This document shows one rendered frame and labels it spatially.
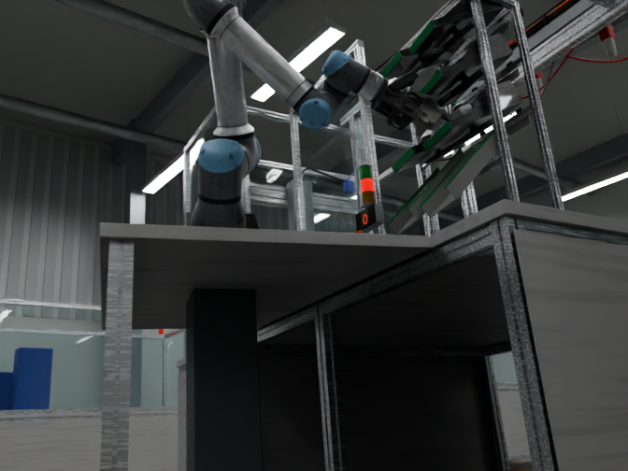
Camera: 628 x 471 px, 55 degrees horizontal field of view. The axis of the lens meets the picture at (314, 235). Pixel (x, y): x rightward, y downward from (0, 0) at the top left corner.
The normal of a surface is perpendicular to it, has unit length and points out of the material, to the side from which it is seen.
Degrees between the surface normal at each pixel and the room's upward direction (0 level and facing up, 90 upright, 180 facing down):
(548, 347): 90
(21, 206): 90
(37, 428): 90
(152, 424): 90
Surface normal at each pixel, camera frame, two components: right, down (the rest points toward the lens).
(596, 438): 0.49, -0.32
